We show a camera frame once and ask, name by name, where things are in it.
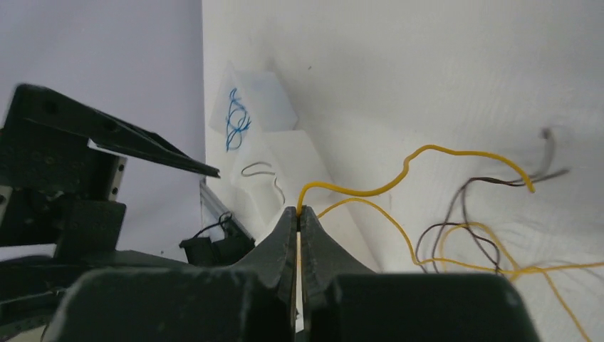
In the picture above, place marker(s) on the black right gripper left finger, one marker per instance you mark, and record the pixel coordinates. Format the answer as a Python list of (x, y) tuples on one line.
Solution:
[(251, 300)]

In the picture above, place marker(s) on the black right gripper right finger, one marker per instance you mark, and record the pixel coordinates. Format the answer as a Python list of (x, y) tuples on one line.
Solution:
[(343, 300)]

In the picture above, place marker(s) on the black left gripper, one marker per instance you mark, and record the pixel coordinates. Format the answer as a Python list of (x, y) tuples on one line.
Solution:
[(60, 162)]

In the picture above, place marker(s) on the white foam compartment tray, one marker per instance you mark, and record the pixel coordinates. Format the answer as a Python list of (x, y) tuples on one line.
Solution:
[(271, 159)]

